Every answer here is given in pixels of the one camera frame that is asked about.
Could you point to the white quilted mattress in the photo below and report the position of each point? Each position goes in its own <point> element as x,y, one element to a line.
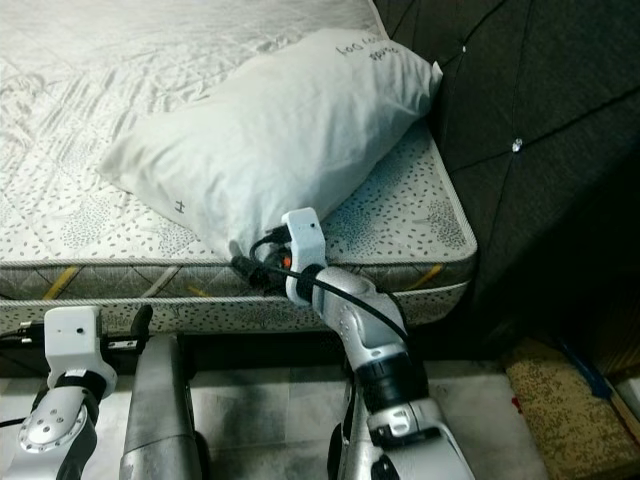
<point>80,100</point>

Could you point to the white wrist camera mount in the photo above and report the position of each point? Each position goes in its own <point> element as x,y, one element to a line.
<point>72,335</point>
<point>305,232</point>

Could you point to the silver right robot leg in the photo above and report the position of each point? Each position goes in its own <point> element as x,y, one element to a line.
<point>355,455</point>

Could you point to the white pillow with lettering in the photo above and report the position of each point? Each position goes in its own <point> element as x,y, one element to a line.
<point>270,140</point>

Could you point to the blue plastic rod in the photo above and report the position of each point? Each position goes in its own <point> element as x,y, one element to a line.
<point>595,378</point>

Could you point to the black tufted headboard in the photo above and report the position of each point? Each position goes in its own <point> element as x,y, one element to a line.
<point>550,100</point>

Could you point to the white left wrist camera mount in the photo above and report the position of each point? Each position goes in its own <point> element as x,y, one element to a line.
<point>72,335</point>

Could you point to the brown patterned floor mat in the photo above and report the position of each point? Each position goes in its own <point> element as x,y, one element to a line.
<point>560,420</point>

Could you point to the silver robot leg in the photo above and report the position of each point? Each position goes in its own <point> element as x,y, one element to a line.
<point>355,455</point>
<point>160,420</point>

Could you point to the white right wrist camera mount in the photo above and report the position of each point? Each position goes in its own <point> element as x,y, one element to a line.
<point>305,232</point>

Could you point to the pale bed base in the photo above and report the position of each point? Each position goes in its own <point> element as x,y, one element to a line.
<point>210,315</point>

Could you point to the silver left robot leg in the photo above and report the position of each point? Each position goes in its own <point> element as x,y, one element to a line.
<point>160,420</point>

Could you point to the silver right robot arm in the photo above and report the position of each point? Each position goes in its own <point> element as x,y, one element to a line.
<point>390,350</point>

